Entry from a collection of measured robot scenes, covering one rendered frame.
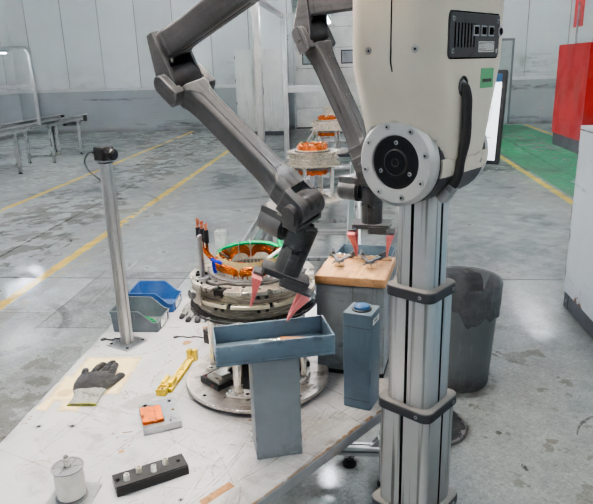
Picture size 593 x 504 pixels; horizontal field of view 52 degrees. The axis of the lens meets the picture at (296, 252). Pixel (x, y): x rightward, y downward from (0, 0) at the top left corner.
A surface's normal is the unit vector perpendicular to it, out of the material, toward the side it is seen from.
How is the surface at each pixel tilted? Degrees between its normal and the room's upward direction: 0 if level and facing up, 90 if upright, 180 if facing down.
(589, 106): 90
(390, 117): 109
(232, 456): 0
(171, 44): 102
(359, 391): 90
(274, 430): 90
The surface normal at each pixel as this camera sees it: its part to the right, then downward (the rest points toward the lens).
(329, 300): -0.28, 0.29
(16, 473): -0.03, -0.96
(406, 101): -0.63, 0.54
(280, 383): 0.19, 0.28
